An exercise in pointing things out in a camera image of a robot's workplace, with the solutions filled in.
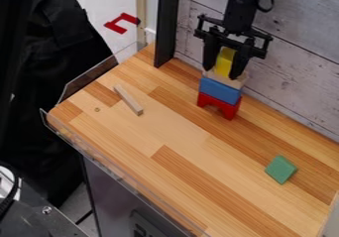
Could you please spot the natural wooden block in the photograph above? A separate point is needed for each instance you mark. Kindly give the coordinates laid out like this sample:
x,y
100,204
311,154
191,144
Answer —
x,y
236,82

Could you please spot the black post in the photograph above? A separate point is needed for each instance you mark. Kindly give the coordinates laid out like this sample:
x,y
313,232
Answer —
x,y
166,23

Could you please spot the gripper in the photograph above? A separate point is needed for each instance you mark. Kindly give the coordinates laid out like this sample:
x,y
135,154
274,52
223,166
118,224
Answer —
x,y
240,16

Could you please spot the red bracket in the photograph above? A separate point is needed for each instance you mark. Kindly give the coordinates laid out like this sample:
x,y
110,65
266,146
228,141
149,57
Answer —
x,y
119,24

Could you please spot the green block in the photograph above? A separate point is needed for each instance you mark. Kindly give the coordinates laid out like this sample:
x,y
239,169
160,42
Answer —
x,y
280,169

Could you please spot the long wooden block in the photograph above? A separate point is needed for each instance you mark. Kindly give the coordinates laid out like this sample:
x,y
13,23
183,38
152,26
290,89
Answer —
x,y
128,99

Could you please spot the red arch block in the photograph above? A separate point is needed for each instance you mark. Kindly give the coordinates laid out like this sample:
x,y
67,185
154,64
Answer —
x,y
220,104

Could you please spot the yellow cube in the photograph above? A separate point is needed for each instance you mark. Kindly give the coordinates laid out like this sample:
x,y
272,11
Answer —
x,y
225,62

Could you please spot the blue block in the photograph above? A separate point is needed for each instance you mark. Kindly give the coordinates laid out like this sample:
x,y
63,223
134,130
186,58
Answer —
x,y
220,91

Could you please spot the black bag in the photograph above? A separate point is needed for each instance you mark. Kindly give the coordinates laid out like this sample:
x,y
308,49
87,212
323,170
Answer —
x,y
57,65

